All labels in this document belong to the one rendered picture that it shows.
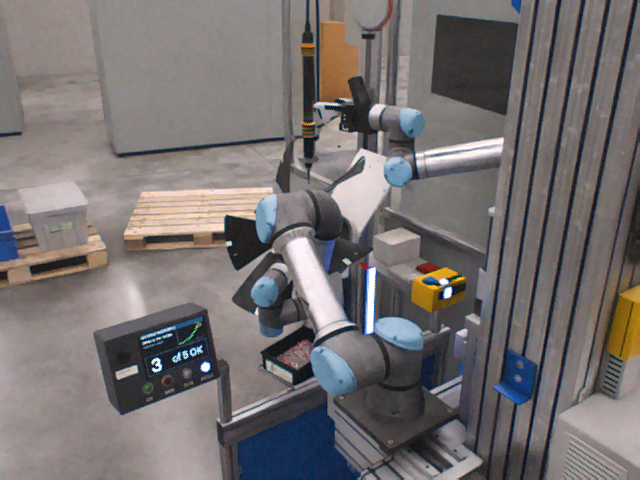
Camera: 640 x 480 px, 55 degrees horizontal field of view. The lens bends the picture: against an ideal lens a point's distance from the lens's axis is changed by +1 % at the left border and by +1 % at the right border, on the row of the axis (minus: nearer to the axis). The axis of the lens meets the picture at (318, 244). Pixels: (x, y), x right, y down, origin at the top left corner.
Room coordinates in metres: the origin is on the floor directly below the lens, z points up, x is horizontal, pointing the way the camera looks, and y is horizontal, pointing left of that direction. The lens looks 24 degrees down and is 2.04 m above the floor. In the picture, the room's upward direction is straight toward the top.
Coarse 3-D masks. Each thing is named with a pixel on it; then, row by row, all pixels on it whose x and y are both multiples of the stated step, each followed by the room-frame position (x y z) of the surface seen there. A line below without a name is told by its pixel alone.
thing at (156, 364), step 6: (156, 354) 1.24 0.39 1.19; (162, 354) 1.25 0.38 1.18; (150, 360) 1.23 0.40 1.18; (156, 360) 1.23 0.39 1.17; (162, 360) 1.24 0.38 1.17; (150, 366) 1.22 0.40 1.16; (156, 366) 1.23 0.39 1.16; (162, 366) 1.24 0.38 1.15; (150, 372) 1.22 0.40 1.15; (156, 372) 1.22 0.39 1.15
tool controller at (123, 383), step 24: (168, 312) 1.35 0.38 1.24; (192, 312) 1.32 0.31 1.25; (96, 336) 1.25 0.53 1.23; (120, 336) 1.21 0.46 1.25; (144, 336) 1.24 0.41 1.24; (168, 336) 1.27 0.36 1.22; (192, 336) 1.30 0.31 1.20; (120, 360) 1.18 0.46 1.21; (144, 360) 1.22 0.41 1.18; (168, 360) 1.25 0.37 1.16; (192, 360) 1.28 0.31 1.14; (216, 360) 1.31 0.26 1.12; (120, 384) 1.18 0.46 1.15; (192, 384) 1.26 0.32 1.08; (120, 408) 1.16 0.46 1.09
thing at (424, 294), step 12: (420, 276) 1.87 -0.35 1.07; (432, 276) 1.87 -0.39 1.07; (444, 276) 1.87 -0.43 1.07; (420, 288) 1.82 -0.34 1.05; (432, 288) 1.78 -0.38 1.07; (444, 288) 1.80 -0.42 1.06; (420, 300) 1.82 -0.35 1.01; (432, 300) 1.78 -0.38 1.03; (444, 300) 1.81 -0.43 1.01; (456, 300) 1.84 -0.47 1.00
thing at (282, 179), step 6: (288, 150) 2.30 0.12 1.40; (288, 156) 2.28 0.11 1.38; (282, 162) 2.34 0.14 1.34; (288, 162) 2.25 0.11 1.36; (282, 168) 2.32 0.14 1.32; (288, 168) 2.23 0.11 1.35; (282, 174) 2.31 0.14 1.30; (288, 174) 2.20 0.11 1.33; (276, 180) 2.39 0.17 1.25; (282, 180) 2.31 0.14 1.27; (288, 180) 2.19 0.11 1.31; (282, 186) 2.31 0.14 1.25; (288, 186) 2.17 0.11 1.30; (288, 192) 2.16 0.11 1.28
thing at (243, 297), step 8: (272, 256) 1.98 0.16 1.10; (264, 264) 1.96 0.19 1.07; (256, 272) 1.95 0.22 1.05; (264, 272) 1.94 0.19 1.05; (248, 280) 1.94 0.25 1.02; (256, 280) 1.93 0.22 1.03; (240, 288) 1.92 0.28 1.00; (248, 288) 1.92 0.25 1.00; (288, 288) 1.91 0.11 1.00; (240, 296) 1.91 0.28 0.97; (248, 296) 1.90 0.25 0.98; (288, 296) 1.89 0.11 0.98; (240, 304) 1.89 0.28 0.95; (248, 304) 1.88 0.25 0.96; (256, 304) 1.87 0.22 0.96
